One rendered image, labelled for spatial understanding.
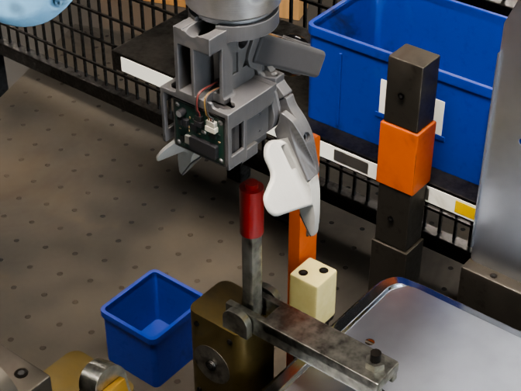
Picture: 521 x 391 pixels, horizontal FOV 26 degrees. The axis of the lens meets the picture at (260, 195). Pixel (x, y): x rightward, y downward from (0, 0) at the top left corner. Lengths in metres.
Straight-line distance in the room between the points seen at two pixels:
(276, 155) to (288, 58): 0.08
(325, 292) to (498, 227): 0.21
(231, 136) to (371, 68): 0.47
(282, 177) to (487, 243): 0.37
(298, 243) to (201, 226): 0.66
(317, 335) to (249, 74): 0.27
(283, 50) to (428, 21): 0.56
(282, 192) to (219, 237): 0.84
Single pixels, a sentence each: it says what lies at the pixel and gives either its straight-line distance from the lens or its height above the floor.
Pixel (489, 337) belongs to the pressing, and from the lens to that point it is 1.17.
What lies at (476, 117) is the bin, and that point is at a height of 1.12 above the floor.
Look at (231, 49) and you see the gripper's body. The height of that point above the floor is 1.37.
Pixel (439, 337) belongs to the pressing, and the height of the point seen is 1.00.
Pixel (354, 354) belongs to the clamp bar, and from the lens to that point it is 1.03.
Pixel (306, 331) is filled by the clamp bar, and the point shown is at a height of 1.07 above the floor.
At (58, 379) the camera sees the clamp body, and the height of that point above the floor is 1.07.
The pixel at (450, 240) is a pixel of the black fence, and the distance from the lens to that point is 1.67.
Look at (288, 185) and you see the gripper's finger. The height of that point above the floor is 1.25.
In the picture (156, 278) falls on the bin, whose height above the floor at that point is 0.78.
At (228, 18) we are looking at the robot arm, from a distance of 0.85.
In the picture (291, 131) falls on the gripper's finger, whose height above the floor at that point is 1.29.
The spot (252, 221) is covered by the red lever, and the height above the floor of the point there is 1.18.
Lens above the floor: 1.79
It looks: 36 degrees down
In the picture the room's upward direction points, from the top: straight up
